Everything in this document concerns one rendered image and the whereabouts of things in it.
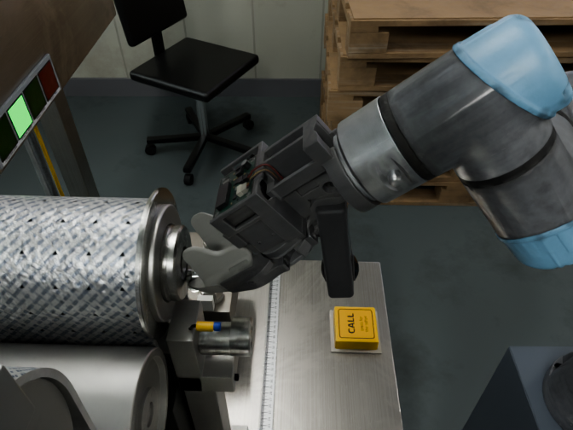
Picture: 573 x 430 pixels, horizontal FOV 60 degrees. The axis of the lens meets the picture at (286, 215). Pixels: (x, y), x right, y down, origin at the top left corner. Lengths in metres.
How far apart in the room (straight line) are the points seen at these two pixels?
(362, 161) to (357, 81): 1.71
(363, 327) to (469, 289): 1.38
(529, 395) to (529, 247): 0.49
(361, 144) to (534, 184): 0.12
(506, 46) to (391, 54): 1.67
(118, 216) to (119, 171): 2.29
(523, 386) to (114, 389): 0.64
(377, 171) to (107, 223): 0.24
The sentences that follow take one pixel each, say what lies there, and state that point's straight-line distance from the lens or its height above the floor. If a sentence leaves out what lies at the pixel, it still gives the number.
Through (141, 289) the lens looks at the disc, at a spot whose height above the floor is 1.29.
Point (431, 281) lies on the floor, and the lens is 2.18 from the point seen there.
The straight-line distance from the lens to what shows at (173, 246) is 0.47.
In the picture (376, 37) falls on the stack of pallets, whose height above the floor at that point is 0.84.
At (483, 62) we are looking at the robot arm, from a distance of 0.36.
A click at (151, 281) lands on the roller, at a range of 0.45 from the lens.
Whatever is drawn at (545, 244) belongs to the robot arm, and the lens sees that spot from 0.42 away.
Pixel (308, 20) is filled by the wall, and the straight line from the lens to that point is 3.06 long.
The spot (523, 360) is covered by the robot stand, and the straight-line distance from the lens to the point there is 0.92.
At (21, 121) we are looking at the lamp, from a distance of 0.93.
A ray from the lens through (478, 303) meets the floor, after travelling 2.16.
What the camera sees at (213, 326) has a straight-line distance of 0.47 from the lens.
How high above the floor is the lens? 1.62
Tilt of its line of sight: 43 degrees down
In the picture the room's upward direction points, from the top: straight up
